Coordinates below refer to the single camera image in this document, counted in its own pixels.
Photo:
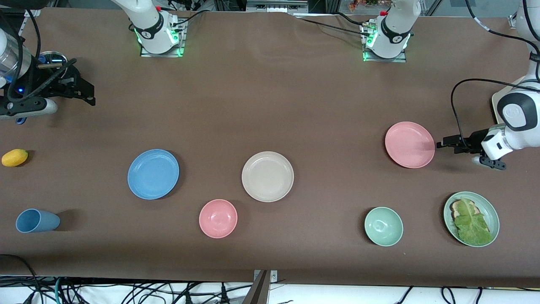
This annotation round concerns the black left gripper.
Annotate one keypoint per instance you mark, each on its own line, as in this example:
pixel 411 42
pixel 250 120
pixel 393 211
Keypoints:
pixel 473 141

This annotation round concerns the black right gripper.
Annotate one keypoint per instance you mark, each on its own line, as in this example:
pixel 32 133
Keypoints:
pixel 47 85

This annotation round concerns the pink plate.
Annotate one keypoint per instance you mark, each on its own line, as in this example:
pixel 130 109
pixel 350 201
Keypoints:
pixel 409 145

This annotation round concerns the blue plate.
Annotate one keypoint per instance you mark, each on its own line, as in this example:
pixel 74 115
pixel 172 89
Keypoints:
pixel 153 174

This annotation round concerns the glass pot lid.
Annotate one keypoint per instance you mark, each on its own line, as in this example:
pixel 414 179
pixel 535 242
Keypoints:
pixel 51 56

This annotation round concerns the toast slice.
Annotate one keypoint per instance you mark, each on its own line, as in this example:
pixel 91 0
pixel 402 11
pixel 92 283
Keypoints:
pixel 455 207

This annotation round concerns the green plate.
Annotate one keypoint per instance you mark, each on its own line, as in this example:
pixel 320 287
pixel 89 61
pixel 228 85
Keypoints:
pixel 490 211

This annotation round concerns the green lettuce leaf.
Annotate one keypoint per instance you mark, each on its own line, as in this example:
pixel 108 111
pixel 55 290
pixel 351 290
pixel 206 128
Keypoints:
pixel 472 226

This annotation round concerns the yellow lemon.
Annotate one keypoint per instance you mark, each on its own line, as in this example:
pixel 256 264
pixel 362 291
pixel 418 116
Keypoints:
pixel 14 158

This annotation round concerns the green bowl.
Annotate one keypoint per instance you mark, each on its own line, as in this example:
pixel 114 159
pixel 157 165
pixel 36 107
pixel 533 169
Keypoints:
pixel 383 226

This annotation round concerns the blue cup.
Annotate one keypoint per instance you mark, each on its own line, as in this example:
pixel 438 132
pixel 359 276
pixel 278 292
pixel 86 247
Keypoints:
pixel 36 221

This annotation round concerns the pink bowl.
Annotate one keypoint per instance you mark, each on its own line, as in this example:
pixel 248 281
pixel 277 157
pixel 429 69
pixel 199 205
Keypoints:
pixel 218 218

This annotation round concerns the beige plate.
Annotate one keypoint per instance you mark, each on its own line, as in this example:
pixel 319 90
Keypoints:
pixel 267 176

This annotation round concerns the grey power strip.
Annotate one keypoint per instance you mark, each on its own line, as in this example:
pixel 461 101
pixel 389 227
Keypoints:
pixel 276 6

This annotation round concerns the dark metal bar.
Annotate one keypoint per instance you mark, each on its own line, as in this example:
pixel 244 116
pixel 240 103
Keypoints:
pixel 257 293

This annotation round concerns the aluminium frame rail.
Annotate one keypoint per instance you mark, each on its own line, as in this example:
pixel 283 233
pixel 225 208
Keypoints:
pixel 31 12

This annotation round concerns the aluminium frame bracket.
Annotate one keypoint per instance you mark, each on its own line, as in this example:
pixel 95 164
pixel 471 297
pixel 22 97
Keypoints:
pixel 514 20

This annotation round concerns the metal table edge bracket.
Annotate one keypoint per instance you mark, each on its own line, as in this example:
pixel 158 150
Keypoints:
pixel 274 276

